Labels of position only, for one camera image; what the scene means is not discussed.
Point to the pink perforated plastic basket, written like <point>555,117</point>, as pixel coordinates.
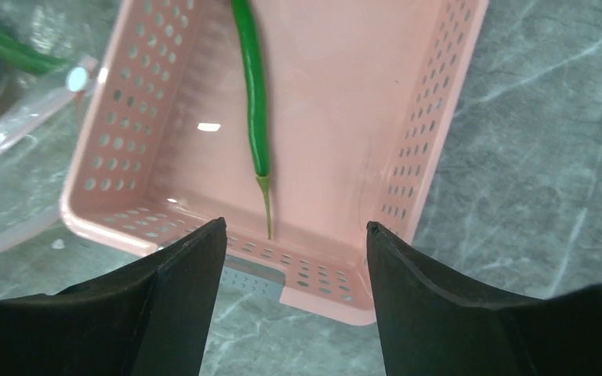
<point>361,95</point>

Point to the clear zip top bag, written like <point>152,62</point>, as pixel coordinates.
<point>59,28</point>

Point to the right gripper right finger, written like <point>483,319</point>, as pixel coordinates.
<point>434,320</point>

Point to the green fake bean pod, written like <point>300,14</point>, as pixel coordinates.
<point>256,95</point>

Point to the green fake chili pepper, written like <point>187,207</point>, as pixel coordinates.
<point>25,58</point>

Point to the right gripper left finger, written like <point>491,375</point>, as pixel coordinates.
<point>150,317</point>

